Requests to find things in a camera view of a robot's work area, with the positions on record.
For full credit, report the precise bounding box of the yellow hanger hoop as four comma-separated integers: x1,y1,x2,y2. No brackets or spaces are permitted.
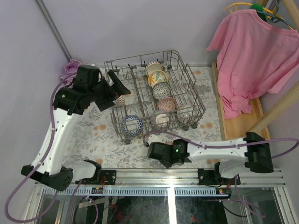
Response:
223,0,296,30

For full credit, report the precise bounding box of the brown floral grid bowl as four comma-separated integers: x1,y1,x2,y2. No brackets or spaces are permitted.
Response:
115,95,126,107

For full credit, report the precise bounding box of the red lattice pattern bowl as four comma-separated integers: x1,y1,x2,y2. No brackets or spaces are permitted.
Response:
165,140,173,145

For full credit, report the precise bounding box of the blue white porcelain bowl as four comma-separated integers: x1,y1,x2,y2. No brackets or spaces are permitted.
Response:
121,115,144,137

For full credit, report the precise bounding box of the orange diamond white bowl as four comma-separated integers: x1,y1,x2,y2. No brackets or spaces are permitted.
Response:
177,105,194,125

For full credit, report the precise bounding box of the aluminium rail frame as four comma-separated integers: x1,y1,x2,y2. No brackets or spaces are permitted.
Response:
35,167,288,196

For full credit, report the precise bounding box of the purple striped bowl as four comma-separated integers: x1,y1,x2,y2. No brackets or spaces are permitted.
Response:
150,110,170,130

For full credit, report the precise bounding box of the brown diamond dotted bowl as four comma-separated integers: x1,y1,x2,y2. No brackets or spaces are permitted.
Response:
157,97,178,112

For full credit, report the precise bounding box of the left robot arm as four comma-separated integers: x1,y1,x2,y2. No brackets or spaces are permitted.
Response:
21,65,131,191

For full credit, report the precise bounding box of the blue stroke white bowl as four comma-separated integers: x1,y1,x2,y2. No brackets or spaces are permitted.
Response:
145,61,164,76

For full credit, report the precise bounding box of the crumpled purple cloth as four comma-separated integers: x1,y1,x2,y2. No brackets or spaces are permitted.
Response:
59,59,82,85

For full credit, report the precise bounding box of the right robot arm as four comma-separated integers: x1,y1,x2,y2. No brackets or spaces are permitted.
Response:
144,132,274,184

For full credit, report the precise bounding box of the wooden tray frame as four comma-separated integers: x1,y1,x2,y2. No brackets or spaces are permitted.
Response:
212,62,263,140

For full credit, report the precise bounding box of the navy geometric pattern bowl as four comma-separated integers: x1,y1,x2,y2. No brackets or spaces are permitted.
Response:
152,82,171,100

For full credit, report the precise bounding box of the pink t-shirt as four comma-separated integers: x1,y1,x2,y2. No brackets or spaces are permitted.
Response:
206,9,299,119

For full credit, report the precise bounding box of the grey wire dish rack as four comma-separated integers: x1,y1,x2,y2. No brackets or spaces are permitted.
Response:
104,50,206,145

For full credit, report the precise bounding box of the green hanger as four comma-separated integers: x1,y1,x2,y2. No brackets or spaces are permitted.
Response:
250,3,271,22

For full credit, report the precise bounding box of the orange leaf floral bowl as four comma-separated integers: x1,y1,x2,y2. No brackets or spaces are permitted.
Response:
148,70,168,88

